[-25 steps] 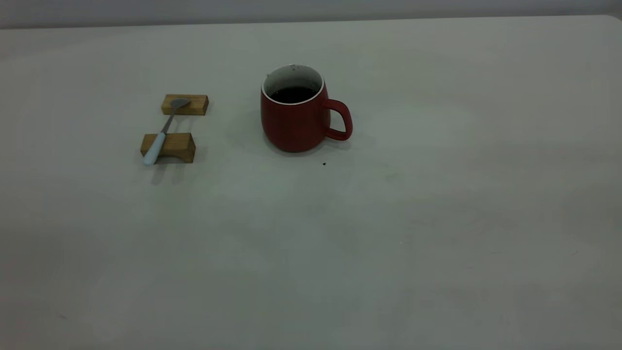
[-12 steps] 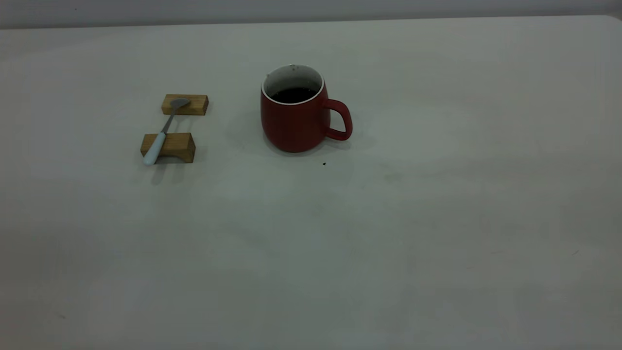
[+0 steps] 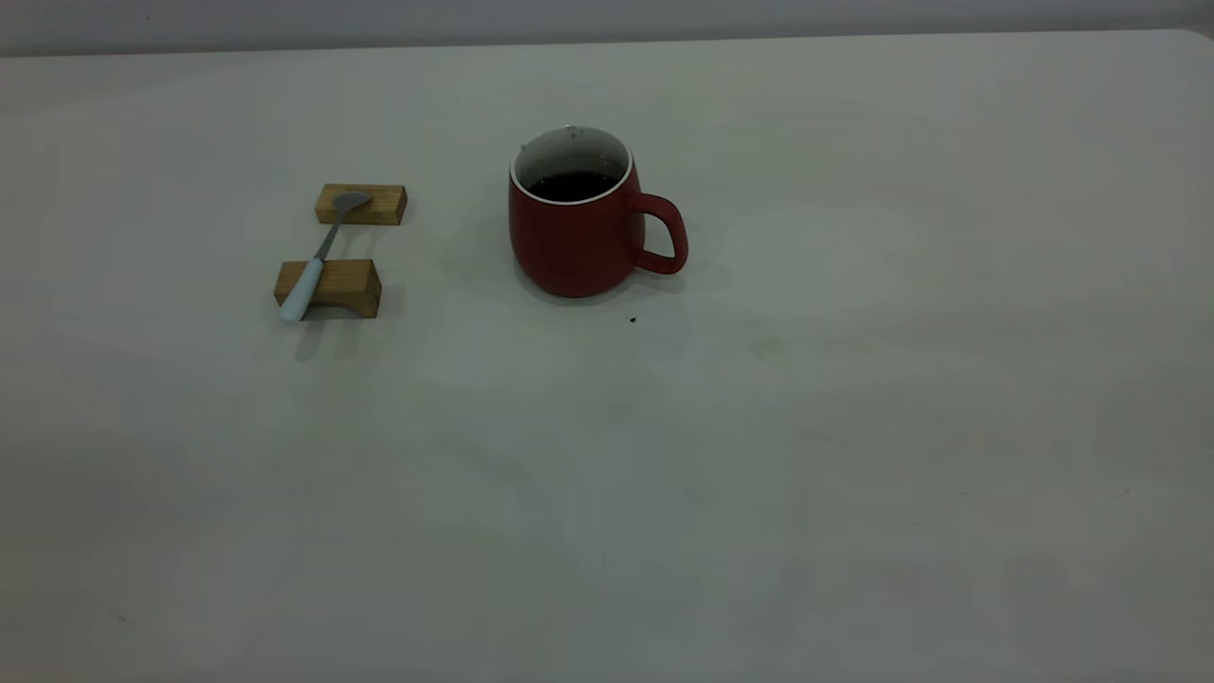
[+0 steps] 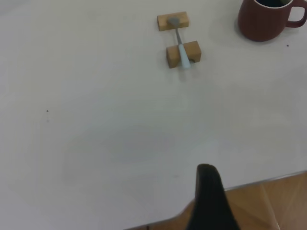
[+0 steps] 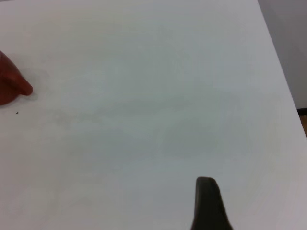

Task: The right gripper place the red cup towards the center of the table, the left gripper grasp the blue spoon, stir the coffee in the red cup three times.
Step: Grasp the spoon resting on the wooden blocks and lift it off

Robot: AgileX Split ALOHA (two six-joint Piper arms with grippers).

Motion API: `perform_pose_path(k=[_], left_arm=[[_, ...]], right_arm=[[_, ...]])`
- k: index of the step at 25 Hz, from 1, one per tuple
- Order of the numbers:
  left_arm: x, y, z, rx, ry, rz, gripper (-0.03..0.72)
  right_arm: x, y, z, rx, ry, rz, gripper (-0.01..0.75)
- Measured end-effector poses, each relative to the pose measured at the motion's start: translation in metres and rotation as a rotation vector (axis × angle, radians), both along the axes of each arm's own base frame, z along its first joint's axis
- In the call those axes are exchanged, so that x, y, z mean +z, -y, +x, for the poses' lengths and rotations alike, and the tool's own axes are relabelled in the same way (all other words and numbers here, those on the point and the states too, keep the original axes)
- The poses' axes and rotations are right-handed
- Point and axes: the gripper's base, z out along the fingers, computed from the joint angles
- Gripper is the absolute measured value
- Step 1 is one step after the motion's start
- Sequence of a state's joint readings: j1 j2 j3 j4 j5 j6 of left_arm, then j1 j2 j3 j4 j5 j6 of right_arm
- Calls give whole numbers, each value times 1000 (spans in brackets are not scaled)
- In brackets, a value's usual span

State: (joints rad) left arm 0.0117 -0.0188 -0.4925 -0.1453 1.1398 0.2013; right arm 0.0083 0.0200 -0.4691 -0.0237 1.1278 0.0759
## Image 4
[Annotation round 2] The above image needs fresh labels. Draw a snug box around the arched wooden block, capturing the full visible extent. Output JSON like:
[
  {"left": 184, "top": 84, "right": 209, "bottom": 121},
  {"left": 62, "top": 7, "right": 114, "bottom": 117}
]
[{"left": 166, "top": 40, "right": 201, "bottom": 69}]

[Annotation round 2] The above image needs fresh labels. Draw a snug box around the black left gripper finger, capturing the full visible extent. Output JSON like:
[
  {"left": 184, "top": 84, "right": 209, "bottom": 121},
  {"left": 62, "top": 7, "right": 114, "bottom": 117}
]
[{"left": 186, "top": 163, "right": 240, "bottom": 230}]

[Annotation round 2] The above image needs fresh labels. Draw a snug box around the red ceramic mug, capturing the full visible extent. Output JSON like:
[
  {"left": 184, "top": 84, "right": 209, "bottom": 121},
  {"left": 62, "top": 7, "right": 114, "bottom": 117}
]
[{"left": 237, "top": 0, "right": 307, "bottom": 42}]

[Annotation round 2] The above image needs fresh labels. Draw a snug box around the spoon with white handle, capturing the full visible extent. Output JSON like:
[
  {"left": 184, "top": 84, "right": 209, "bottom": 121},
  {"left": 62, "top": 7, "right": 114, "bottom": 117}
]
[{"left": 167, "top": 17, "right": 191, "bottom": 69}]

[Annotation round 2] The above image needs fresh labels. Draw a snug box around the plain rectangular wooden block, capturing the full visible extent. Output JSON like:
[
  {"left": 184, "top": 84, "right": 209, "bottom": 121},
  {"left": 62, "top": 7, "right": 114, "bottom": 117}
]
[{"left": 157, "top": 11, "right": 190, "bottom": 31}]

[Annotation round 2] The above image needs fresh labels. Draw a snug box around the dark coffee liquid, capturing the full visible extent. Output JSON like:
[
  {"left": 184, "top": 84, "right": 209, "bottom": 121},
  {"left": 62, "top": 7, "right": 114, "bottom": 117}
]
[{"left": 254, "top": 0, "right": 294, "bottom": 8}]

